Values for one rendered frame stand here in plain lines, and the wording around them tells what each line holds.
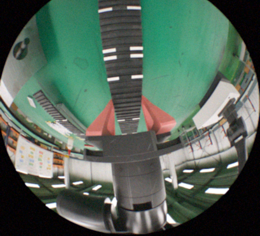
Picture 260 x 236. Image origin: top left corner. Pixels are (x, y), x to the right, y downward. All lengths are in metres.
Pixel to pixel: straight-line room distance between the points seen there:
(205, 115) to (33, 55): 0.57
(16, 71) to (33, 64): 0.04
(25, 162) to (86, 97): 3.02
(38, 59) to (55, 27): 0.06
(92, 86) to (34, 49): 0.14
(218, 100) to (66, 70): 0.48
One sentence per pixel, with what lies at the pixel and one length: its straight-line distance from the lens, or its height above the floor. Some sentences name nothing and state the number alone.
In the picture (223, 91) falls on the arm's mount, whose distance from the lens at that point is 0.39.
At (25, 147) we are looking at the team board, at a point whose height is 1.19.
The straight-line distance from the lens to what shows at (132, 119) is 0.18.
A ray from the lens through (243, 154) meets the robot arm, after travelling 0.45.
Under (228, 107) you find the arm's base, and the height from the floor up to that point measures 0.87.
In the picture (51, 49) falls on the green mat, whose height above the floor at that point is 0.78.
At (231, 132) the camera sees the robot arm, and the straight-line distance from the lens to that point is 0.44.
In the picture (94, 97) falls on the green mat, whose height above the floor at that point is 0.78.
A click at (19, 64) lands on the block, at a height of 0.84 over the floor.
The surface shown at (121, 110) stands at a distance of 0.15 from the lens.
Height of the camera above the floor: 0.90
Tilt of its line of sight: 40 degrees down
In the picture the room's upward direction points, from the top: 172 degrees clockwise
